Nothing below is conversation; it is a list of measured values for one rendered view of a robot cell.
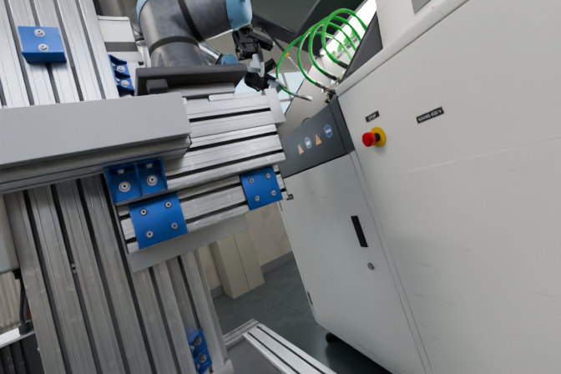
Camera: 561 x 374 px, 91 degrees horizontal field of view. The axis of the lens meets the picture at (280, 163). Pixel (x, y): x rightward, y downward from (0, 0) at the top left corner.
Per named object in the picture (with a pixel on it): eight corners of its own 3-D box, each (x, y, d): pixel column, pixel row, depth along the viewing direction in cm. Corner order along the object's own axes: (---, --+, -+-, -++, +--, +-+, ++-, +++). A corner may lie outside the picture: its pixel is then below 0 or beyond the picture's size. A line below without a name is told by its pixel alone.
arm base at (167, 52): (154, 75, 54) (141, 29, 55) (149, 106, 67) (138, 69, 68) (225, 71, 62) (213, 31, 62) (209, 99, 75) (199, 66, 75)
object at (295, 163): (273, 182, 138) (264, 152, 139) (280, 179, 140) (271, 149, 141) (346, 153, 82) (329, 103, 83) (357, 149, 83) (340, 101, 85)
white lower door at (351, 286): (314, 317, 133) (271, 184, 139) (318, 315, 134) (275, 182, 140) (430, 391, 75) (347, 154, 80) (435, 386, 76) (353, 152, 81)
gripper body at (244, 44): (239, 63, 114) (229, 36, 115) (257, 61, 117) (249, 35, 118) (243, 52, 107) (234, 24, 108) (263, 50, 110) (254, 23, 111)
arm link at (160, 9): (165, 69, 72) (151, 22, 73) (213, 51, 70) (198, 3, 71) (135, 48, 60) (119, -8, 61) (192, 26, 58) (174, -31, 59)
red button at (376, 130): (362, 152, 69) (356, 133, 70) (374, 149, 71) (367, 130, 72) (376, 147, 65) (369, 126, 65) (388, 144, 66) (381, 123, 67)
